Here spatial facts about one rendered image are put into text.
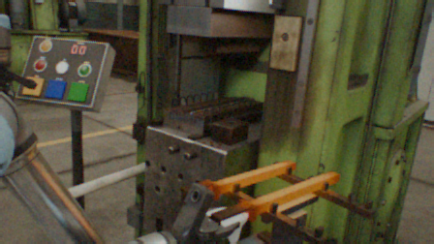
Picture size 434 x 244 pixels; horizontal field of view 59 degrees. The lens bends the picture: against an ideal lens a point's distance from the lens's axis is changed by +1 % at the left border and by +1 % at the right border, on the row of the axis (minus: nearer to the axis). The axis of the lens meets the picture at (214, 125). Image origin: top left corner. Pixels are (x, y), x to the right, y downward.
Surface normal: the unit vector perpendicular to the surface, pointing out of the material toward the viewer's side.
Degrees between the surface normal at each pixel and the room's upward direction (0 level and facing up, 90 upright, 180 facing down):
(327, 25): 90
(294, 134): 90
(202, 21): 90
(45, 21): 79
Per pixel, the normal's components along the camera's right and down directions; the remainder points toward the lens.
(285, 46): -0.60, 0.18
